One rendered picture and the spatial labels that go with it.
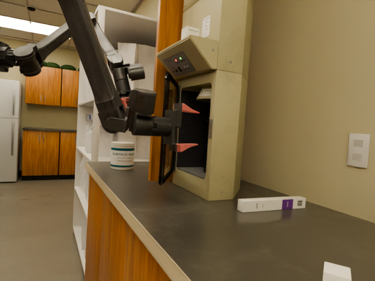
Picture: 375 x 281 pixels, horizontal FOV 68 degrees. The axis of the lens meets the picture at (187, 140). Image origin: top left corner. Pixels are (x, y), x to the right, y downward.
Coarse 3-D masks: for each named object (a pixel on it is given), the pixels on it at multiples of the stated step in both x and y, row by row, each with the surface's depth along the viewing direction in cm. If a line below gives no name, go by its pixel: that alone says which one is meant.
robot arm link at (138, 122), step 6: (132, 114) 75; (138, 114) 74; (144, 114) 75; (132, 120) 76; (138, 120) 75; (144, 120) 76; (150, 120) 76; (132, 126) 76; (138, 126) 75; (144, 126) 75; (150, 126) 76; (132, 132) 76; (138, 132) 75; (144, 132) 76; (150, 132) 77
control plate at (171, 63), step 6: (180, 54) 105; (168, 60) 115; (174, 60) 111; (180, 60) 108; (186, 60) 105; (168, 66) 119; (174, 66) 115; (180, 66) 112; (186, 66) 108; (192, 66) 105; (174, 72) 119; (180, 72) 115; (186, 72) 112
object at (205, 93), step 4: (204, 88) 111; (208, 88) 110; (200, 92) 113; (204, 92) 110; (208, 92) 109; (200, 96) 111; (204, 96) 109; (208, 96) 108; (200, 100) 120; (204, 100) 122; (208, 100) 123
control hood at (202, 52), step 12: (192, 36) 93; (168, 48) 108; (180, 48) 102; (192, 48) 96; (204, 48) 95; (216, 48) 97; (192, 60) 102; (204, 60) 96; (216, 60) 97; (192, 72) 108; (204, 72) 105
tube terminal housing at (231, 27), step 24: (216, 0) 100; (240, 0) 100; (192, 24) 116; (216, 24) 99; (240, 24) 101; (240, 48) 102; (216, 72) 98; (240, 72) 102; (216, 96) 99; (240, 96) 103; (216, 120) 99; (240, 120) 108; (216, 144) 100; (240, 144) 114; (216, 168) 101; (240, 168) 120; (192, 192) 111; (216, 192) 102
